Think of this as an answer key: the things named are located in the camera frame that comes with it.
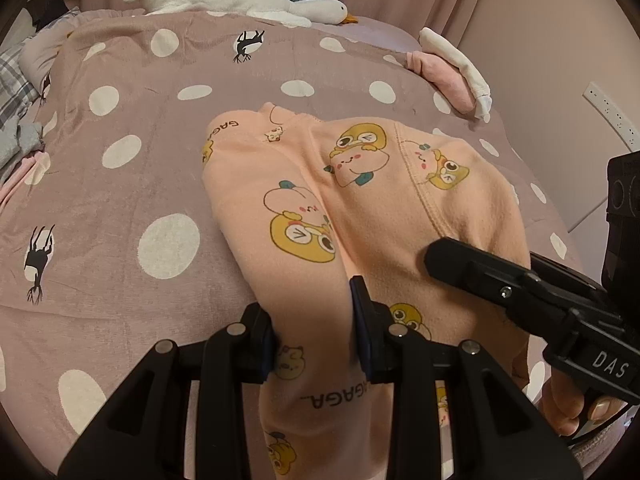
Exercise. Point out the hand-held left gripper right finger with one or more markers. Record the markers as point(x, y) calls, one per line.
point(358, 310)

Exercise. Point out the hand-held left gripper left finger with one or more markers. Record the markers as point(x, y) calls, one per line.
point(262, 347)

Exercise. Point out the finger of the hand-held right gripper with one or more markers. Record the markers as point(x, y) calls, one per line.
point(475, 270)
point(575, 287)

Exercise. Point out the peach pants with large prints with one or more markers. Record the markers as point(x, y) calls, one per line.
point(380, 210)

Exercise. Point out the person's right hand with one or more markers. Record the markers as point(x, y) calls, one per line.
point(565, 405)

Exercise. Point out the white power strip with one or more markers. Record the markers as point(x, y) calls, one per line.
point(612, 110)

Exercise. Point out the folded pink garment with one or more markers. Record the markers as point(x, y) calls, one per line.
point(445, 77)

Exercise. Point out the pink and white cloth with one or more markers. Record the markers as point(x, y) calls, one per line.
point(460, 57)

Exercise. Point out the mauve polka dot blanket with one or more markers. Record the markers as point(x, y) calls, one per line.
point(125, 170)

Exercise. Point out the light pink cloth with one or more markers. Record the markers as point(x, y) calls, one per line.
point(17, 175)

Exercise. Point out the grey plaid cloth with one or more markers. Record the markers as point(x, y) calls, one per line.
point(15, 80)

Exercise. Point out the white fabric bundle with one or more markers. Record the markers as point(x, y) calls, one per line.
point(42, 55)

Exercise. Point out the dark cloth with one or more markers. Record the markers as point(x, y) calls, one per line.
point(47, 10)

